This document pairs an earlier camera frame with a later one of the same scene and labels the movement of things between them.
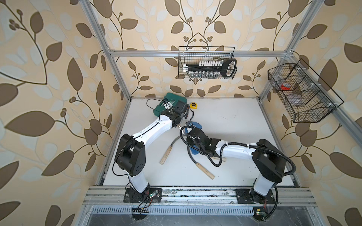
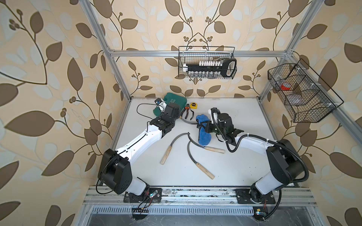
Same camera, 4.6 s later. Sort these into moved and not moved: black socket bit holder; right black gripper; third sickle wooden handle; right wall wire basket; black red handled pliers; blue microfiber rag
Moved: right black gripper; blue microfiber rag
Not moved: right wall wire basket; third sickle wooden handle; black red handled pliers; black socket bit holder
